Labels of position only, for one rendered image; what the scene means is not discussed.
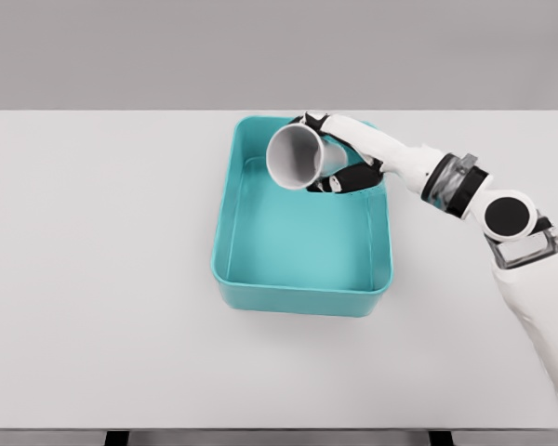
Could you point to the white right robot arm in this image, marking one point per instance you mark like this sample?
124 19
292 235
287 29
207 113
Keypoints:
530 297

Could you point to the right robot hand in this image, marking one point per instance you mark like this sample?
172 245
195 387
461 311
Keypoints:
353 135

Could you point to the white paper cup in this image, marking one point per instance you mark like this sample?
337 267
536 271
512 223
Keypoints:
294 157

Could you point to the teal plastic basket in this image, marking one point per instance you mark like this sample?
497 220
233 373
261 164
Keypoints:
302 241

